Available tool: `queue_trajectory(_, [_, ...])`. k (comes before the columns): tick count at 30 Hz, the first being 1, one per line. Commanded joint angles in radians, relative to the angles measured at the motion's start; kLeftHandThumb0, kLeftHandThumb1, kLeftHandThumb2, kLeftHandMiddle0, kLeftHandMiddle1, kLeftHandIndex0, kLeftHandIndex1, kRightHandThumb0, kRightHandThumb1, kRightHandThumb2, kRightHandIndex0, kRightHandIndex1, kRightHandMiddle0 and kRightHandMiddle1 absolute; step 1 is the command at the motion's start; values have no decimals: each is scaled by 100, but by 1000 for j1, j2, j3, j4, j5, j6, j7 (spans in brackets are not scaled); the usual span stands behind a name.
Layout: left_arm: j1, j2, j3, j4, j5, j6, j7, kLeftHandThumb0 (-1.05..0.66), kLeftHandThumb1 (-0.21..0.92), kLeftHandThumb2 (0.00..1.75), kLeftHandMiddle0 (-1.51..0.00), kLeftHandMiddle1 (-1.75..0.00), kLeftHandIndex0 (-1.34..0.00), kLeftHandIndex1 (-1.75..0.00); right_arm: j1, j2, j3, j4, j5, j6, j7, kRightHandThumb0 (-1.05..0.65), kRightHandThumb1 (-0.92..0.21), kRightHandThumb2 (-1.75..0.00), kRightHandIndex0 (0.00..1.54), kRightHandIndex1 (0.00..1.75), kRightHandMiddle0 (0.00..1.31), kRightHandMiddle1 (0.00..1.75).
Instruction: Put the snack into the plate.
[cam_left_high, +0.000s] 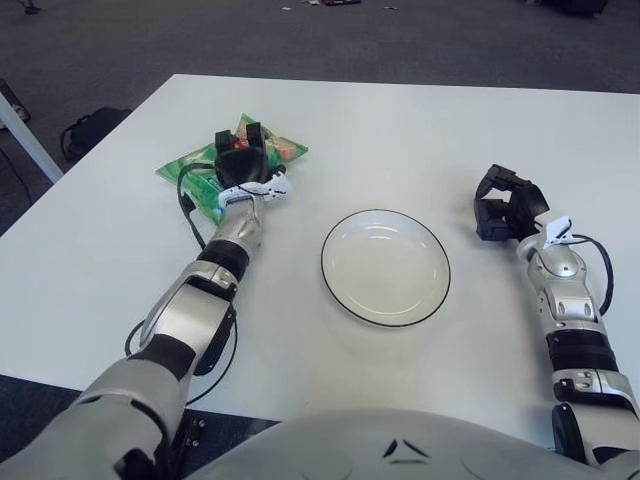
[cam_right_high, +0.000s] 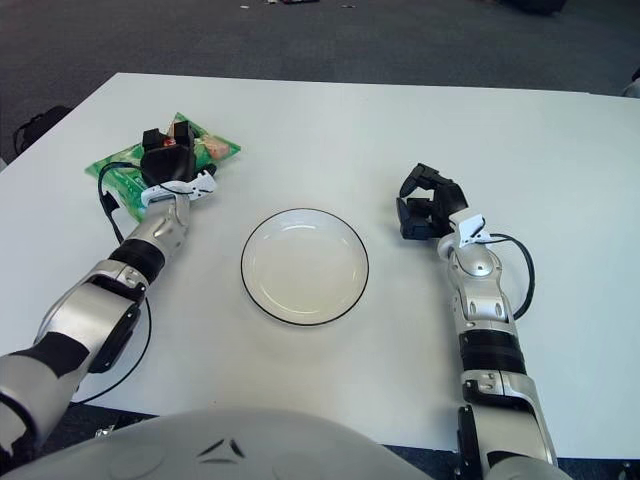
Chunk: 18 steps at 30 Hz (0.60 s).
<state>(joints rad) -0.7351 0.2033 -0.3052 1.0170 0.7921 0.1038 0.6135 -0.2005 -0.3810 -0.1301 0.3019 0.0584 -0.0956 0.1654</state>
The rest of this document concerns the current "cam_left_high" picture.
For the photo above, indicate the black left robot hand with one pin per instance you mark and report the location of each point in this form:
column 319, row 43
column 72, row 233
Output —
column 242, row 165

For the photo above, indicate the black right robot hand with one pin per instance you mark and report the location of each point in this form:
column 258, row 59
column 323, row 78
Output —
column 525, row 200

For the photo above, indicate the green chips snack bag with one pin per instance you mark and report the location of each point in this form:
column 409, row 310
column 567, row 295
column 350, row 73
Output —
column 195, row 167

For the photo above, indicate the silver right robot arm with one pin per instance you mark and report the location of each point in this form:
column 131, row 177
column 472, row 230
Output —
column 575, row 305

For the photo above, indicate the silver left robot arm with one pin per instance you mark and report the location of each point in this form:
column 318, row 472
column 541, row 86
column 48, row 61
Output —
column 185, row 315

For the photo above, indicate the white plate with black rim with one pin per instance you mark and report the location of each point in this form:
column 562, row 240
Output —
column 385, row 270

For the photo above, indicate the black backpack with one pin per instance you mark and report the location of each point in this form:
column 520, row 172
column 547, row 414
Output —
column 97, row 127

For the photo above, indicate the large black floor object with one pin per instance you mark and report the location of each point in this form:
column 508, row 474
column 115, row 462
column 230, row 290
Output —
column 575, row 5

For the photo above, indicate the white table leg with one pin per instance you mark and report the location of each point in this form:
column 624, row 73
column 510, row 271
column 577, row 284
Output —
column 32, row 145

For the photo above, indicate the dark object beside table leg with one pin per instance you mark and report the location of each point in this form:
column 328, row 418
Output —
column 12, row 100

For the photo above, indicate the black bar with screws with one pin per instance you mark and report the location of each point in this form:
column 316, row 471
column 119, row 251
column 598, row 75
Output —
column 192, row 440

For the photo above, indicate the grey robot torso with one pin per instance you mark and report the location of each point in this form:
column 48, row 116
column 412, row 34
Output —
column 375, row 450

